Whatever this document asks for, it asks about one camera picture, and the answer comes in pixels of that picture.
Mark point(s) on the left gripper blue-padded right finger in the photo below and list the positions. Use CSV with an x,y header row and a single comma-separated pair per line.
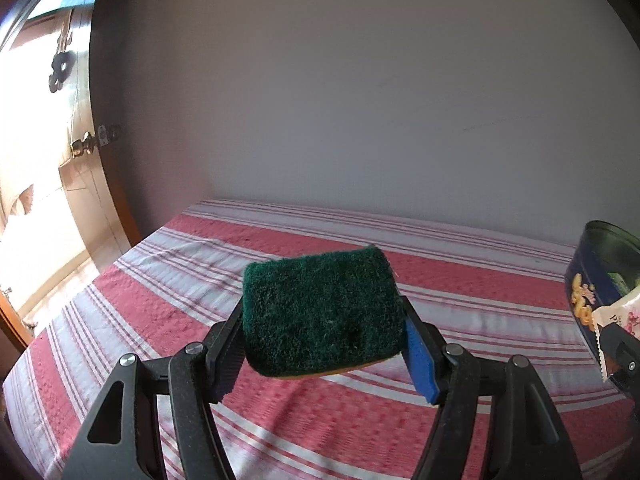
x,y
423,354

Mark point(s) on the green white tissue pack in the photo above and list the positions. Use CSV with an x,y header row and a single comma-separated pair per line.
x,y
619,283

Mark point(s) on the pink floral snack packet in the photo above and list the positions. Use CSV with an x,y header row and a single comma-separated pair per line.
x,y
624,312

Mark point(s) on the brown wooden door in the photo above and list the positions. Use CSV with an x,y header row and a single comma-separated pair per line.
x,y
93,190

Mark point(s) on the yellow green sponge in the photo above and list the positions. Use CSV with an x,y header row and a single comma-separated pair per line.
x,y
317,314

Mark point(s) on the brass door knob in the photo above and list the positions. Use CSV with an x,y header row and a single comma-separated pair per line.
x,y
84,145

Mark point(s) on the blue cookie tin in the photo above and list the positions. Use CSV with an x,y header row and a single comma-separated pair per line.
x,y
603,248

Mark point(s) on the black door hook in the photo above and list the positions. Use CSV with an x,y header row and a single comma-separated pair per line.
x,y
62,65

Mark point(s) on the red white striped bedspread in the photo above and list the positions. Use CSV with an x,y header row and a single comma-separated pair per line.
x,y
115,386

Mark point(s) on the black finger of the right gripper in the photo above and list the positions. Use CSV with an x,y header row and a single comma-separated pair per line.
x,y
617,350

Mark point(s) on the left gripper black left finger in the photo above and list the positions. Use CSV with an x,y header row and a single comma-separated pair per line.
x,y
225,354

